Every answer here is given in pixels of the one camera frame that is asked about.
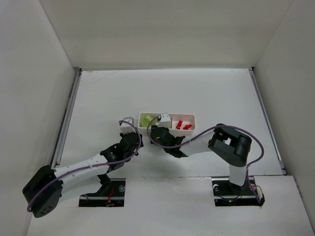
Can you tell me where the large green lego block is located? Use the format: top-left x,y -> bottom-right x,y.
140,115 -> 153,127

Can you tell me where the red lego piece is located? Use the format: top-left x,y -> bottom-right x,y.
176,120 -> 183,130
183,124 -> 192,130

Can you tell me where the white three-compartment tray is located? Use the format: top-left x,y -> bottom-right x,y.
137,112 -> 196,136

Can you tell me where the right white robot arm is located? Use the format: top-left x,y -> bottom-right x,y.
149,124 -> 252,187

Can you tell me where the right aluminium rail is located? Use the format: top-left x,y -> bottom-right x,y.
248,67 -> 287,176

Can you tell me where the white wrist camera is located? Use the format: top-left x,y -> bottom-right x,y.
120,117 -> 135,134
157,113 -> 172,128

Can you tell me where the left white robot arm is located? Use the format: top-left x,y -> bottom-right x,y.
22,132 -> 143,218

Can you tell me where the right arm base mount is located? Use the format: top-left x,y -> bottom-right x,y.
212,178 -> 265,207

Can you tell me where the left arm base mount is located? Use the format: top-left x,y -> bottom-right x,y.
78,174 -> 126,207

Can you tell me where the aluminium rail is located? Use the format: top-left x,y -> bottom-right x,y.
50,67 -> 82,168
248,67 -> 287,176

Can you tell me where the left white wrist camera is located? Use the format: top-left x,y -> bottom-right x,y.
120,117 -> 135,134

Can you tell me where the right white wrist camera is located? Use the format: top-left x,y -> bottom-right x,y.
157,113 -> 172,128

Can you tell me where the left aluminium rail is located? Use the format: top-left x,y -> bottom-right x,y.
50,67 -> 82,168

